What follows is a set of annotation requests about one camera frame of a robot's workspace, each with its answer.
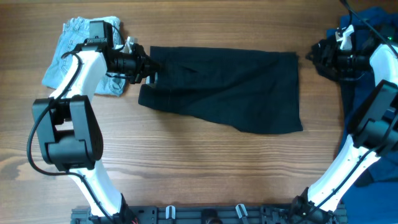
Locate black shorts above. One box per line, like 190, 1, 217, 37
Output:
138, 46, 303, 134

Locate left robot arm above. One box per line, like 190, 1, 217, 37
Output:
27, 21, 160, 223

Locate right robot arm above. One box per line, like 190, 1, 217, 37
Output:
289, 27, 397, 223

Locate blue garment pile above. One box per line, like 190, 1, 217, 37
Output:
338, 7, 397, 223

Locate folded light blue jeans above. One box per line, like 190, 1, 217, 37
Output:
42, 17, 126, 96

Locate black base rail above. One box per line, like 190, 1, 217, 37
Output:
70, 203, 348, 224

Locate left black cable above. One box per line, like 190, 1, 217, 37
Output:
26, 51, 116, 224

